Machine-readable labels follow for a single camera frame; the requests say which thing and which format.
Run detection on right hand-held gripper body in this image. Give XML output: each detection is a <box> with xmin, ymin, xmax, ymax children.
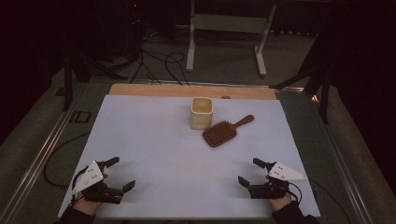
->
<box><xmin>248</xmin><ymin>161</ymin><xmax>308</xmax><ymax>200</ymax></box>

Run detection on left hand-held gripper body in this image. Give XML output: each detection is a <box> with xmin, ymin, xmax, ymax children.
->
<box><xmin>71</xmin><ymin>160</ymin><xmax>125</xmax><ymax>205</ymax></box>

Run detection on brown wooden hairbrush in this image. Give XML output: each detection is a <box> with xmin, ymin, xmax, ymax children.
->
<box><xmin>202</xmin><ymin>114</ymin><xmax>256</xmax><ymax>148</ymax></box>

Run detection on cream square cup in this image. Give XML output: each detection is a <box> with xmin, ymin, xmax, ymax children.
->
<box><xmin>190</xmin><ymin>96</ymin><xmax>215</xmax><ymax>131</ymax></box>

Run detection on person's left hand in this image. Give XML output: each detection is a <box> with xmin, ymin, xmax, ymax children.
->
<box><xmin>72</xmin><ymin>191</ymin><xmax>104</xmax><ymax>217</ymax></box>

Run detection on person's right hand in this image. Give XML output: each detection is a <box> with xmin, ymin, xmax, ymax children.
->
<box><xmin>264</xmin><ymin>174</ymin><xmax>295</xmax><ymax>212</ymax></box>

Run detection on white table mat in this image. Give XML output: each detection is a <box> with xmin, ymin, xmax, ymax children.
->
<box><xmin>57</xmin><ymin>93</ymin><xmax>321</xmax><ymax>219</ymax></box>

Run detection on black tripod stand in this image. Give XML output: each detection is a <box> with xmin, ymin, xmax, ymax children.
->
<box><xmin>60</xmin><ymin>46</ymin><xmax>129</xmax><ymax>113</ymax></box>
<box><xmin>269</xmin><ymin>18</ymin><xmax>332</xmax><ymax>125</ymax></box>

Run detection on left hand-held gripper cable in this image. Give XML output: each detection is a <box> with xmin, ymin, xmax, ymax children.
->
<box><xmin>70</xmin><ymin>166</ymin><xmax>90</xmax><ymax>206</ymax></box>

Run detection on hand-held gripper cable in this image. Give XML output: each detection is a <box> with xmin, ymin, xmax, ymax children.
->
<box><xmin>70</xmin><ymin>166</ymin><xmax>90</xmax><ymax>206</ymax></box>
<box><xmin>288</xmin><ymin>181</ymin><xmax>303</xmax><ymax>206</ymax></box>

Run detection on right hand-held gripper cable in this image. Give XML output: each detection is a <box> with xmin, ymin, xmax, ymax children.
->
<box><xmin>288</xmin><ymin>181</ymin><xmax>303</xmax><ymax>206</ymax></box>

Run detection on metal floor rail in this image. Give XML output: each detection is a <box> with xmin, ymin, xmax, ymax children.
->
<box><xmin>270</xmin><ymin>86</ymin><xmax>375</xmax><ymax>224</ymax></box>
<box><xmin>0</xmin><ymin>83</ymin><xmax>90</xmax><ymax>224</ymax></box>

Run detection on black floor cables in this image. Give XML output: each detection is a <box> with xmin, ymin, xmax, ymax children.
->
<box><xmin>129</xmin><ymin>31</ymin><xmax>191</xmax><ymax>87</ymax></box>

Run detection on white metal stand frame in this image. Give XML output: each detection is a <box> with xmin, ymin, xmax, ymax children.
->
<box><xmin>185</xmin><ymin>0</ymin><xmax>278</xmax><ymax>77</ymax></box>

